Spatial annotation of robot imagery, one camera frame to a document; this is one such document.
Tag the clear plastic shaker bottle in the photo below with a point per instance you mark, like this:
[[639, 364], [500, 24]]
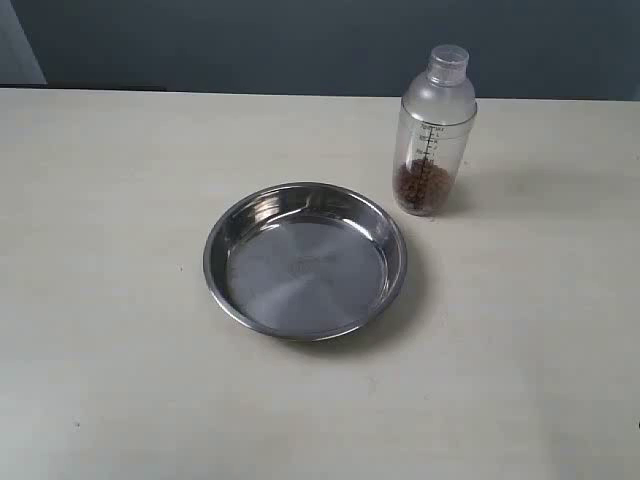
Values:
[[436, 117]]

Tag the round stainless steel tray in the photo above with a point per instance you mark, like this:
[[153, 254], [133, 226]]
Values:
[[305, 261]]

